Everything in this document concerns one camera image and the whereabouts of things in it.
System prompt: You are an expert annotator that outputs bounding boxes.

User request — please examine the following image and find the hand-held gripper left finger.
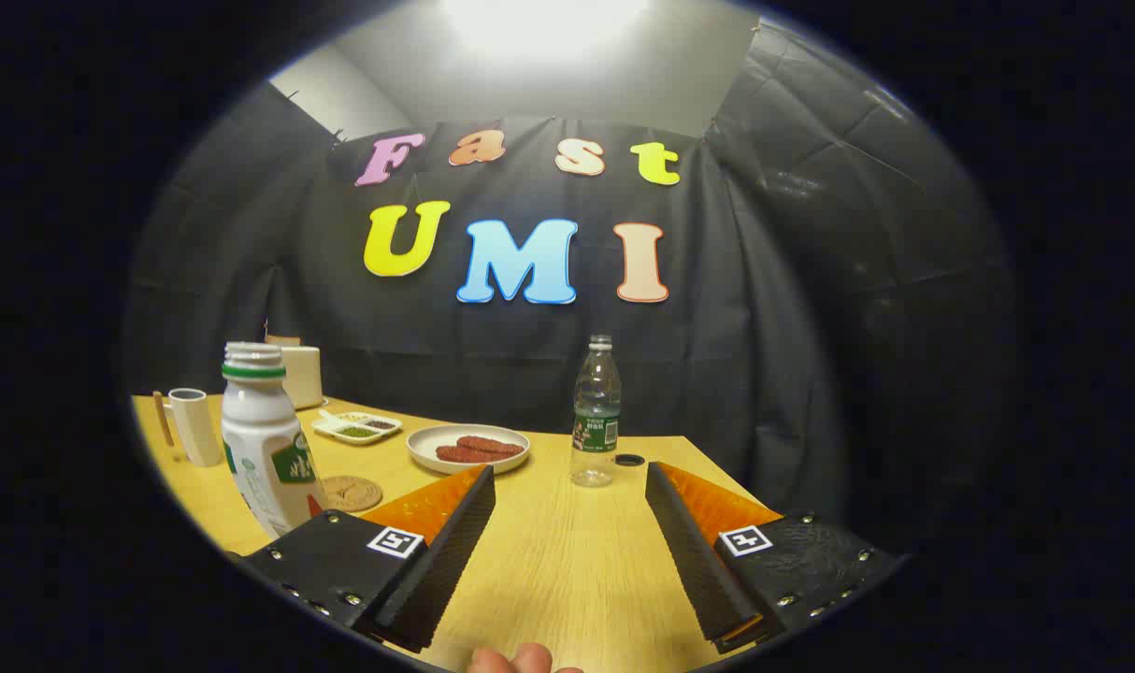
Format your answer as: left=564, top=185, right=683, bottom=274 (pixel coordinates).
left=226, top=465, right=496, bottom=653

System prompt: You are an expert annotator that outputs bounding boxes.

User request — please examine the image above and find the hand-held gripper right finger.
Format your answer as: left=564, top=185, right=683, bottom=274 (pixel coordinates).
left=644, top=461, right=910, bottom=655

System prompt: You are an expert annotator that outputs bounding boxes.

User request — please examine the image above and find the round cork coaster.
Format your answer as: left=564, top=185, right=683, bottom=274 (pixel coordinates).
left=320, top=475, right=384, bottom=513

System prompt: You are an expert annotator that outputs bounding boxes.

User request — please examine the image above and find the white juice bottle green label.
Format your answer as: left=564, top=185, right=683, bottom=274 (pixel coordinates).
left=220, top=341, right=330, bottom=538

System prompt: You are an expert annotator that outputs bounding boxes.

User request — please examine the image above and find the white cup wooden handle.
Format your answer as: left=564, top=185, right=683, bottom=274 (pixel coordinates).
left=152, top=387, right=224, bottom=468

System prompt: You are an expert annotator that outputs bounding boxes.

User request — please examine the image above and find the clear plastic water bottle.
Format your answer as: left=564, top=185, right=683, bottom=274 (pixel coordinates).
left=570, top=335, right=623, bottom=488

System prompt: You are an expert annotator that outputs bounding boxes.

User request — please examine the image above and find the wooden table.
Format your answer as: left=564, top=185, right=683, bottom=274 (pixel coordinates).
left=130, top=393, right=783, bottom=673

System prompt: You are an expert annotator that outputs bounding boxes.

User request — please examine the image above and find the white round plate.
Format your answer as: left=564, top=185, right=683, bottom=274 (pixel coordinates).
left=407, top=424, right=532, bottom=476

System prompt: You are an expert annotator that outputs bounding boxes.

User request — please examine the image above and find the white sectioned dish with beans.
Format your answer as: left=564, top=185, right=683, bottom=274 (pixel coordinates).
left=311, top=408, right=404, bottom=446

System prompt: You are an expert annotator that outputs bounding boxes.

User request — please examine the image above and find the cream toaster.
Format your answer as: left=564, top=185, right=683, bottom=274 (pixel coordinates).
left=265, top=334, right=325, bottom=410

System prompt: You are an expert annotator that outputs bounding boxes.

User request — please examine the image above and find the black backdrop cloth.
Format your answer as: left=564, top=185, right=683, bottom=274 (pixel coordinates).
left=123, top=19, right=1017, bottom=552

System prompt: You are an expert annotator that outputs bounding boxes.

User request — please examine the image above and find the ceiling light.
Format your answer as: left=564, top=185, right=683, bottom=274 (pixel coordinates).
left=441, top=0, right=648, bottom=57

